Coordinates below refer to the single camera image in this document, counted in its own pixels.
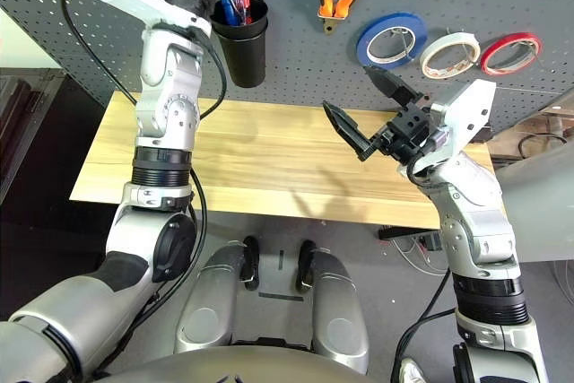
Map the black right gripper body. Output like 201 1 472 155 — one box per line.
370 94 443 169

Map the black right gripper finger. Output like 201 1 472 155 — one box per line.
363 65 425 109
321 101 377 162

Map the white tape roll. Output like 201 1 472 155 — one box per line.
419 31 482 82

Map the grey metal pegboard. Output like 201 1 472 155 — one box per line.
0 0 574 133

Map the blue tape roll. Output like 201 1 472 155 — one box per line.
356 12 428 71

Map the black plastic cup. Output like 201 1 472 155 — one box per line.
209 0 270 41
214 19 269 89

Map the grey power strip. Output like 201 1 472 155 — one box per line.
421 232 443 252

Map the red tape roll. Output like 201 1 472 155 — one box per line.
479 31 544 78

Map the black right robot foot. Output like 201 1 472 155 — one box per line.
298 239 318 294

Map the black robot foot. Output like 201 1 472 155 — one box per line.
240 235 262 292
298 239 318 294

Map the white plastic table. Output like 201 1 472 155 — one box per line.
491 140 574 265

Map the black left robot foot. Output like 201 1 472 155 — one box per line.
240 235 262 292

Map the silver right robot leg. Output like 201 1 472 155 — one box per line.
309 248 371 375

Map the silver robot leg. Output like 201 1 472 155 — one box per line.
173 241 248 355
309 248 371 375

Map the silver left robot leg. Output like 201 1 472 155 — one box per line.
173 241 248 355

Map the white sneaker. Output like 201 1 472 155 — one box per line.
397 357 427 383

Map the grey robot torso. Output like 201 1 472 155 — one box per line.
96 344 373 383

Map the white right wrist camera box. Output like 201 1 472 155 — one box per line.
429 78 498 173

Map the blue handled screwdriver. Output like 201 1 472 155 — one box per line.
219 0 241 27

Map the black cable coil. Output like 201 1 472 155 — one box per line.
518 132 570 160

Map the white cable bundle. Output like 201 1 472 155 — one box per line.
394 234 449 274

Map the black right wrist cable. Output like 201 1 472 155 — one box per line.
389 162 457 383

